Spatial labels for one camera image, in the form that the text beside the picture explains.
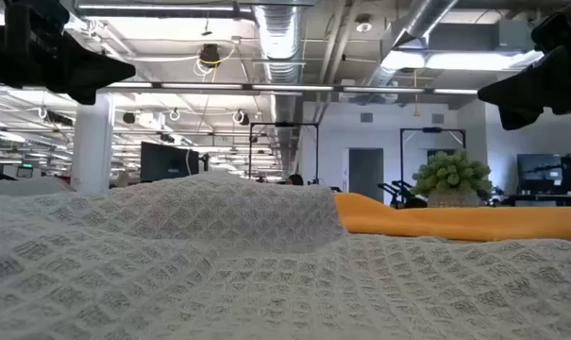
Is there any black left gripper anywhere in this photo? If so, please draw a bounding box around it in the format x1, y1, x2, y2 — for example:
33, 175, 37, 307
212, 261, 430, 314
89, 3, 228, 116
0, 0, 137, 107

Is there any orange microfiber towel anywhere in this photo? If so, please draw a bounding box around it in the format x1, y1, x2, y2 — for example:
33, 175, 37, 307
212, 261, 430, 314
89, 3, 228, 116
334, 192, 571, 245

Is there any white waffle towel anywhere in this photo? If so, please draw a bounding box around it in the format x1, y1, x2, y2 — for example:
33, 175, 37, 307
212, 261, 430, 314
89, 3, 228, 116
0, 170, 571, 340

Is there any white building column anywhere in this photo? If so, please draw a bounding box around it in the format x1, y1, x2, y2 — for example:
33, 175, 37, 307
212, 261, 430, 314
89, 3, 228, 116
70, 92, 115, 194

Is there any black monitor lit screen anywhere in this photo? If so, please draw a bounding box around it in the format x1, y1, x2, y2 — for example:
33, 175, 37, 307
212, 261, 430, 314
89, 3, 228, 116
516, 153, 565, 195

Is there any black desk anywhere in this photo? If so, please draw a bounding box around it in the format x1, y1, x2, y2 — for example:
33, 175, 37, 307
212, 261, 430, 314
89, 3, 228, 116
504, 193, 571, 208

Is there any green plant in white pot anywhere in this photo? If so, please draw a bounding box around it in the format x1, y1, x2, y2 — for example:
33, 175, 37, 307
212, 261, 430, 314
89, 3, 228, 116
410, 149, 495, 209

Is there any yellow hanging tag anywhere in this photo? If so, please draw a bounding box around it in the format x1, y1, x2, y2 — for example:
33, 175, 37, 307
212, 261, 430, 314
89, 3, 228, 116
411, 70, 422, 118

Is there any large black monitor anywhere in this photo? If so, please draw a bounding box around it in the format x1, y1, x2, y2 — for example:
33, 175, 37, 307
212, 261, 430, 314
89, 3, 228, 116
140, 141, 201, 183

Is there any grey door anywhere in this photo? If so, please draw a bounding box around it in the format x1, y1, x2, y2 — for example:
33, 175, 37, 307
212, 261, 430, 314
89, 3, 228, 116
348, 147, 385, 205

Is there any long ceiling light strip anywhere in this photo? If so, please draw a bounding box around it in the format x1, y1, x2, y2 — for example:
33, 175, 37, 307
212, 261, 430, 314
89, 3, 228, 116
0, 80, 479, 96

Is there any grey rectangular air duct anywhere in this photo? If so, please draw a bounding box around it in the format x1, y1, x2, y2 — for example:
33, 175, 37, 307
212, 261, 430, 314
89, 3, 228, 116
424, 18, 541, 54

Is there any black metal frame rig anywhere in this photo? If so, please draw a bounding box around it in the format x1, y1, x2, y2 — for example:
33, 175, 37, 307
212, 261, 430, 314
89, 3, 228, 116
399, 126, 467, 209

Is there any black ceiling device yellow cable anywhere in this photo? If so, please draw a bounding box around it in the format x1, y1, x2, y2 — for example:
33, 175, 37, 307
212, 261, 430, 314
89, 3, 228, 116
198, 42, 222, 69

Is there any smooth silver ventilation duct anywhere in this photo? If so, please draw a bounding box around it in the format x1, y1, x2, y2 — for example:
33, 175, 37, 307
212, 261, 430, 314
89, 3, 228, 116
348, 0, 461, 106

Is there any ribbed silver ventilation duct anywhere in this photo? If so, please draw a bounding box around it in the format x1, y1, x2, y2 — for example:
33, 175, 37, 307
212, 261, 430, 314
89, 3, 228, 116
252, 4, 306, 177

